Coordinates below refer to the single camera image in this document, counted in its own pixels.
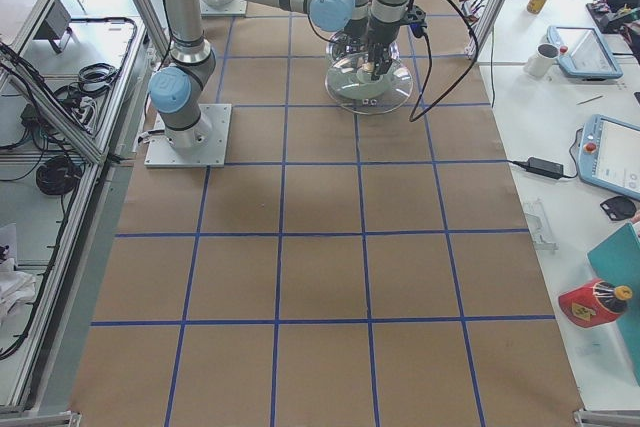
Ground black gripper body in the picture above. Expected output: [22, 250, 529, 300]
[367, 19, 400, 55]

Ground glass pot lid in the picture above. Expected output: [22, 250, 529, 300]
[325, 52, 414, 115]

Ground white mug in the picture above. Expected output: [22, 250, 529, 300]
[523, 43, 559, 78]

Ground yellow drink can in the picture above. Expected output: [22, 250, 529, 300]
[526, 0, 547, 15]

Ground black power adapter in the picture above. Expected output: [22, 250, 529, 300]
[509, 157, 575, 180]

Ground far blue teach pendant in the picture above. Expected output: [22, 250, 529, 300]
[547, 26, 623, 81]

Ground blue teach pendant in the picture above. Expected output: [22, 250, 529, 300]
[577, 114, 639, 200]
[547, 26, 623, 81]

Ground near blue teach pendant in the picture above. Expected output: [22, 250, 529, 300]
[577, 114, 639, 200]

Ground teal folder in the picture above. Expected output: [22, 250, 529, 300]
[586, 221, 640, 398]

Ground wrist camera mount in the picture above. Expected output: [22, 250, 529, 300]
[402, 0, 427, 38]

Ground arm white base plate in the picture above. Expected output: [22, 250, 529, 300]
[144, 104, 232, 168]
[200, 0, 247, 17]

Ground coiled black cables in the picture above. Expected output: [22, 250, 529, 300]
[35, 154, 84, 198]

